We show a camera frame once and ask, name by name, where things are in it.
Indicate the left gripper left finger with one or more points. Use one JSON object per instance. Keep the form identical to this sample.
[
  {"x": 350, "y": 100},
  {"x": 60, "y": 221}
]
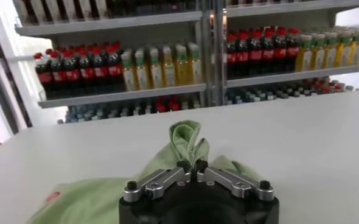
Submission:
[{"x": 164, "y": 182}]

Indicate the black slanted pole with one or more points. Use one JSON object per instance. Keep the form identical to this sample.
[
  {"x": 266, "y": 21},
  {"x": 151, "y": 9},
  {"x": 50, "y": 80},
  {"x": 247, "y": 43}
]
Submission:
[{"x": 16, "y": 94}]

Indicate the dark tea bottle white label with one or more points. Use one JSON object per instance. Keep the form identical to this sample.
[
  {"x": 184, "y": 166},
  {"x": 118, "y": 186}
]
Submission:
[
  {"x": 23, "y": 10},
  {"x": 85, "y": 7},
  {"x": 38, "y": 9},
  {"x": 102, "y": 6},
  {"x": 70, "y": 8},
  {"x": 53, "y": 9}
]

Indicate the yellow juice bottle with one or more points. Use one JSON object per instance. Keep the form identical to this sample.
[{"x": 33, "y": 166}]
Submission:
[
  {"x": 157, "y": 74},
  {"x": 318, "y": 56},
  {"x": 143, "y": 76},
  {"x": 356, "y": 51},
  {"x": 304, "y": 58},
  {"x": 195, "y": 70},
  {"x": 169, "y": 73},
  {"x": 183, "y": 71},
  {"x": 331, "y": 54},
  {"x": 129, "y": 77},
  {"x": 343, "y": 53}
]

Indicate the grey metal shelf unit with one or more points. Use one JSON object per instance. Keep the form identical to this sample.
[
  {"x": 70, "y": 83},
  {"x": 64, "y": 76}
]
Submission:
[
  {"x": 121, "y": 95},
  {"x": 289, "y": 76}
]

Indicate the light green polo shirt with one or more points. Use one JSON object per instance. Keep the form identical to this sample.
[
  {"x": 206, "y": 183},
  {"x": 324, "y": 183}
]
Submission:
[{"x": 91, "y": 201}]

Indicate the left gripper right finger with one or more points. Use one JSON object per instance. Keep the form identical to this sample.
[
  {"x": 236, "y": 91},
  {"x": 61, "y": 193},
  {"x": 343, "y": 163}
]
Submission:
[{"x": 231, "y": 182}]

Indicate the small red cap cola bottle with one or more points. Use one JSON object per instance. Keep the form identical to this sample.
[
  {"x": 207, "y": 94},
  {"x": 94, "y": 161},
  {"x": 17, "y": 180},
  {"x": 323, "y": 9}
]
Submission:
[
  {"x": 174, "y": 106},
  {"x": 160, "y": 107}
]

